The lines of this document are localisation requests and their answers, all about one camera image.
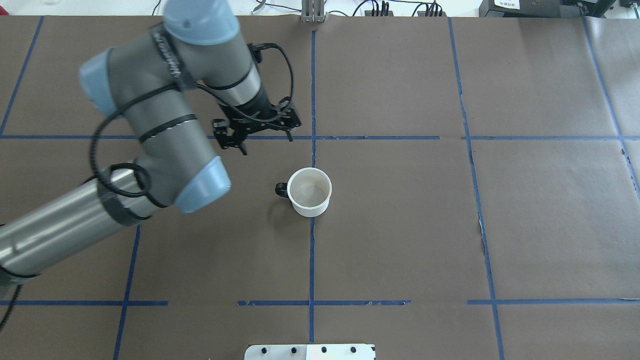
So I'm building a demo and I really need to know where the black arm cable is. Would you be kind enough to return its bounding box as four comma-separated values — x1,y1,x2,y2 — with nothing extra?
89,43,296,211

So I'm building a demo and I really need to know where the white smiley mug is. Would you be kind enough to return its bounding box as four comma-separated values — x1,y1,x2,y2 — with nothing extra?
274,167,333,218

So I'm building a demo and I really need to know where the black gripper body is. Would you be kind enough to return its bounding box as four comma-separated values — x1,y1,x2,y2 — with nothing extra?
220,95,302,136

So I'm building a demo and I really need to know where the aluminium frame post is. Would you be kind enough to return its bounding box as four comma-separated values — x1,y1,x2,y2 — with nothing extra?
301,0,327,23

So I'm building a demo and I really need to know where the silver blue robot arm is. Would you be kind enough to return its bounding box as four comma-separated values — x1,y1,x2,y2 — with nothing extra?
0,0,301,287

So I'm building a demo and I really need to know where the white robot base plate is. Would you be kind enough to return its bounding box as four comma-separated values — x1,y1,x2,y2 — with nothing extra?
244,343,377,360

